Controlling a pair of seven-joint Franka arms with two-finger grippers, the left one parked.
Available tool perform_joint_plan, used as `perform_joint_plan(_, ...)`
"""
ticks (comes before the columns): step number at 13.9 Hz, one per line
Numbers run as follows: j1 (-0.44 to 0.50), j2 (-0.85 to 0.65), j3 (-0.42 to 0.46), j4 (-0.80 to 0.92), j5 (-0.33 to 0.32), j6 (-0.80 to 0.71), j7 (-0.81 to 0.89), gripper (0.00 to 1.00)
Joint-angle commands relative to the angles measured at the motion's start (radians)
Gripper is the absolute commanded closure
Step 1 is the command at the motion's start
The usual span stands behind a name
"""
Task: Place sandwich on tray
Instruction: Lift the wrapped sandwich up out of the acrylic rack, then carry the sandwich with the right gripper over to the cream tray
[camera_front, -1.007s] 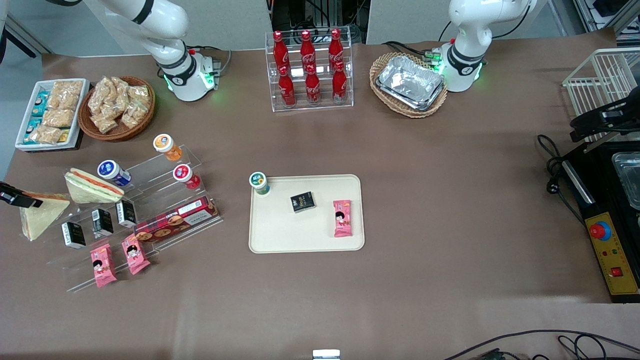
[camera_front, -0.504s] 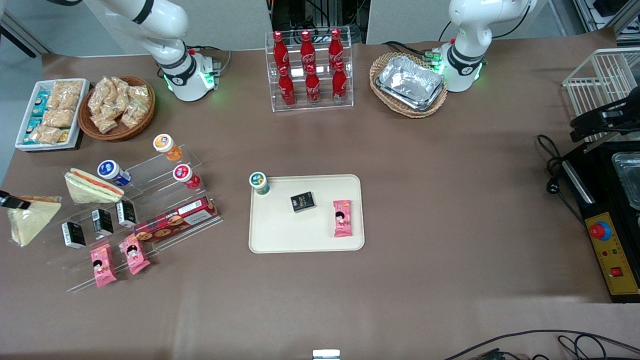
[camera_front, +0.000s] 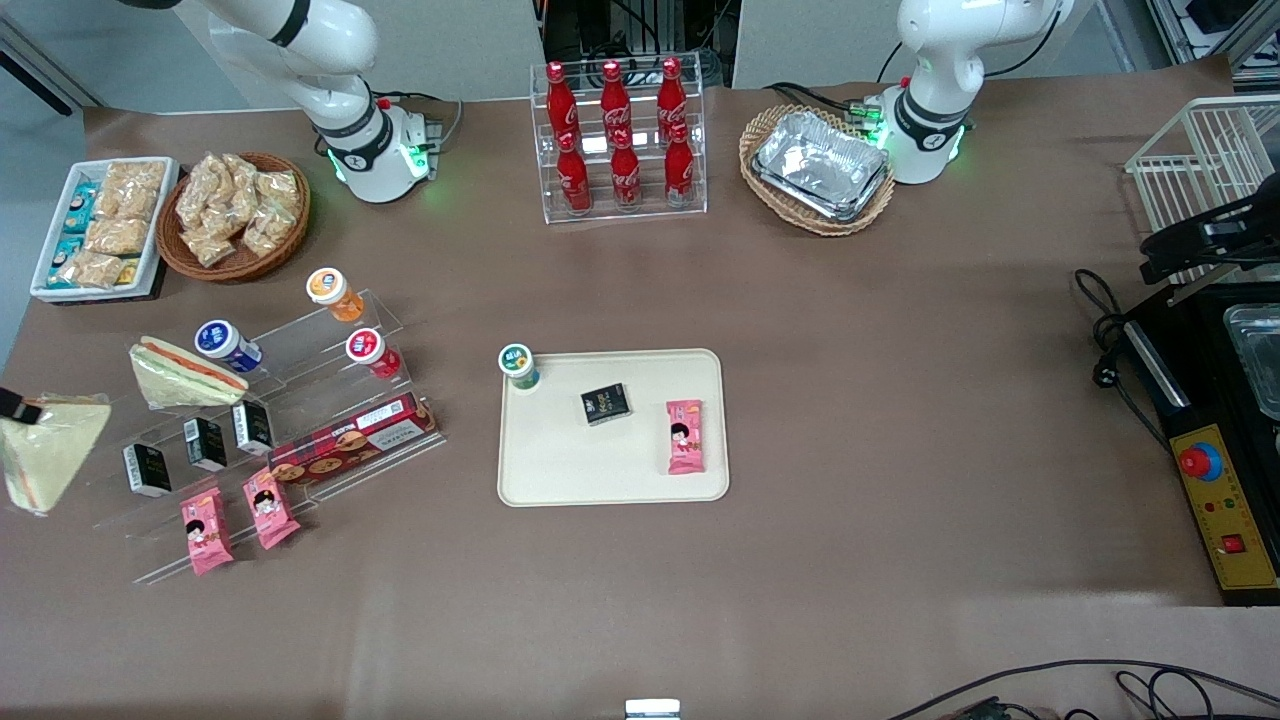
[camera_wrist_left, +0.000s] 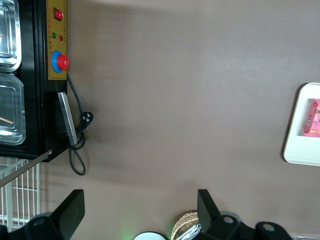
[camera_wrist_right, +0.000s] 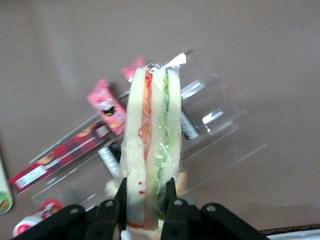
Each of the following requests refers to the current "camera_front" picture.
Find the black sealing machine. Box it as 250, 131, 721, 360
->
1125, 285, 1280, 606

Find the looped black cable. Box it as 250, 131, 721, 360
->
1115, 668, 1280, 720

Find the black power cable with plug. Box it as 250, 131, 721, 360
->
1075, 268, 1171, 451

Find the aluminium foil tray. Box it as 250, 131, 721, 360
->
752, 110, 891, 223

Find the black base cable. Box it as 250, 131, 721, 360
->
765, 82, 881, 126

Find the long black cable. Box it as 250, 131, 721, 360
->
885, 658, 1280, 720

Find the clear acrylic bottle rack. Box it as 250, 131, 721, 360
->
530, 50, 708, 225

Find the steel machine tray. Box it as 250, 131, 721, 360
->
1222, 305, 1280, 421

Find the orange gum bottle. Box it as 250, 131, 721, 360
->
306, 267, 366, 323

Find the light wicker basket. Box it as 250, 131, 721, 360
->
739, 104, 896, 238

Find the dark equipment with cables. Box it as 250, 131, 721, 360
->
540, 0, 741, 91

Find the red-capped gum bottle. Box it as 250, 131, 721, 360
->
345, 328, 403, 381

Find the grey base cable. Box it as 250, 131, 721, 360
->
375, 92, 466, 151

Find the white rectangular snack bin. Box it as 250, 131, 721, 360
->
30, 157, 181, 301

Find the pink cartoon snack packet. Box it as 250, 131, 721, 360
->
180, 487, 235, 577
243, 468, 301, 551
666, 399, 707, 475

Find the metal shelf frame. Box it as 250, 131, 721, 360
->
1145, 0, 1280, 71

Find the small black snack box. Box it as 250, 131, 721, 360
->
581, 383, 633, 427
122, 443, 173, 499
183, 417, 228, 473
232, 400, 276, 456

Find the red tartan shortbread box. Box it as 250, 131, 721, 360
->
268, 392, 441, 488

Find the clear bag of tan snacks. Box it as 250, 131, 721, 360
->
100, 160, 166, 216
243, 205, 296, 259
255, 170, 301, 216
182, 225, 241, 269
85, 218, 151, 256
225, 155, 271, 201
55, 250, 126, 291
178, 155, 236, 226

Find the brown wicker basket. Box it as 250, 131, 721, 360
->
155, 152, 311, 284

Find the green lid yogurt cup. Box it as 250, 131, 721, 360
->
499, 343, 541, 393

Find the red cola bottle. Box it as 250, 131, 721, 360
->
600, 60, 633, 136
545, 62, 579, 136
664, 122, 697, 206
657, 57, 689, 131
610, 128, 643, 209
556, 130, 593, 214

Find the white wire rack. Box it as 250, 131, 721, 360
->
1125, 95, 1280, 286

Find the cream plastic serving tray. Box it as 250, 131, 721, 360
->
497, 348, 730, 508

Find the blue-capped gum bottle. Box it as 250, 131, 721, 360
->
194, 319, 264, 375

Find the triangle sandwich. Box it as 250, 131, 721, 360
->
128, 335, 249, 411
0, 395, 112, 517

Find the clear acrylic tiered stand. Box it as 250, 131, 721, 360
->
45, 290, 448, 586

